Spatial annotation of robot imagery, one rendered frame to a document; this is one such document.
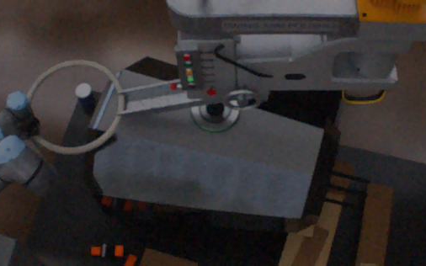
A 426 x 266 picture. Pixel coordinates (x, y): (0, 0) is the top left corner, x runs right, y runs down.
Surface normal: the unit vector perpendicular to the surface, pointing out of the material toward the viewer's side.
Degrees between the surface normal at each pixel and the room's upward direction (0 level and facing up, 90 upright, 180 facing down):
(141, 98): 16
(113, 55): 0
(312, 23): 90
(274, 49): 4
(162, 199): 45
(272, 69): 90
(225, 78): 90
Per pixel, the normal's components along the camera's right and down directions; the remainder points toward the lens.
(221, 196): -0.20, 0.31
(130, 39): -0.04, -0.44
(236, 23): 0.00, 0.90
